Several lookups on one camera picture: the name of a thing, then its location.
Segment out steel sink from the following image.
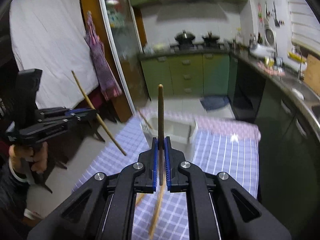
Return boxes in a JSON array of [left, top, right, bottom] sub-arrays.
[[285, 77, 320, 120]]

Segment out pink hanging kitchen tool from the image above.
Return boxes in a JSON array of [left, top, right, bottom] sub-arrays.
[[257, 2, 264, 27]]

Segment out small steel faucet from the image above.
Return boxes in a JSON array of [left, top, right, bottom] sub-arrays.
[[297, 50, 307, 83]]

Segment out white hanging sheet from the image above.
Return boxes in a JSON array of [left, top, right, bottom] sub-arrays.
[[9, 0, 100, 103]]

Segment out purple checked apron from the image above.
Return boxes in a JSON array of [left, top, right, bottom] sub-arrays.
[[84, 10, 123, 101]]

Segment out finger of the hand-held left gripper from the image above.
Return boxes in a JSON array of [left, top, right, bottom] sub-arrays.
[[40, 115, 98, 128], [37, 107, 97, 117]]

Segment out glass sliding door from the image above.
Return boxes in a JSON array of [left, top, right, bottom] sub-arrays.
[[96, 0, 153, 120]]

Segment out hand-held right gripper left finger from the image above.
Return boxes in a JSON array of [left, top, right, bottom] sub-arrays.
[[27, 137, 160, 240]]

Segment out white utensil holder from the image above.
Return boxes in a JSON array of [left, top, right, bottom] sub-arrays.
[[141, 112, 198, 144]]

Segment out person's left forearm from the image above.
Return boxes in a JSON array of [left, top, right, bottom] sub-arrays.
[[0, 164, 32, 212]]

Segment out dark green base cabinets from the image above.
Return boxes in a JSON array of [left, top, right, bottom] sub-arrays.
[[229, 54, 320, 205]]

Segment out dark red chair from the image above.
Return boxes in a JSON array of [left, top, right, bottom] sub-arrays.
[[32, 90, 118, 194]]

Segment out gas stove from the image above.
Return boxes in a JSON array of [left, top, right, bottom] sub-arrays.
[[170, 42, 225, 50]]

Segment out person's left hand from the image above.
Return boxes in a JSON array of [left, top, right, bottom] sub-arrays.
[[9, 142, 49, 176]]

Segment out black hanging spatula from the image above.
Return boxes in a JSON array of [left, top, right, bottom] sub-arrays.
[[272, 1, 280, 28]]

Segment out bunch of wooden chopsticks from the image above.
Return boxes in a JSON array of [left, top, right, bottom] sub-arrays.
[[135, 185, 166, 240]]

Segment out yellow sink rack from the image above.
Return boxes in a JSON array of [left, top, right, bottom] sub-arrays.
[[287, 52, 308, 63]]

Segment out white window blind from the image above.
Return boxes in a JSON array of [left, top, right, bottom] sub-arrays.
[[285, 0, 320, 47]]

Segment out pink dish cloth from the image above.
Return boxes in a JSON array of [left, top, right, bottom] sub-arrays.
[[257, 61, 286, 77]]

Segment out clear plastic bag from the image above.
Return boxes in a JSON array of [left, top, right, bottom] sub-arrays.
[[144, 42, 168, 53]]

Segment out black wok with lid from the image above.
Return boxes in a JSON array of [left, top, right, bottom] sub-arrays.
[[174, 30, 195, 44]]

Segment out blue checked tablecloth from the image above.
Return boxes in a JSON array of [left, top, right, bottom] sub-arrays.
[[72, 106, 262, 240]]

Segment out white rice cooker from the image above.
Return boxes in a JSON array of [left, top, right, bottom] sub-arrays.
[[249, 42, 277, 57]]

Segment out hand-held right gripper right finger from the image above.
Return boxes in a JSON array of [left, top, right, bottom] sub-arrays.
[[164, 136, 292, 240]]

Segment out wooden cutting board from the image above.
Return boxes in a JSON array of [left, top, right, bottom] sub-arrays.
[[303, 54, 320, 95]]

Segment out white round kitchen appliance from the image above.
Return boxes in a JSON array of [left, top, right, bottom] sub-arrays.
[[264, 25, 277, 46]]

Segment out blue floor mat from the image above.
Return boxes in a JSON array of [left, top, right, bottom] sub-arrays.
[[200, 95, 230, 111]]

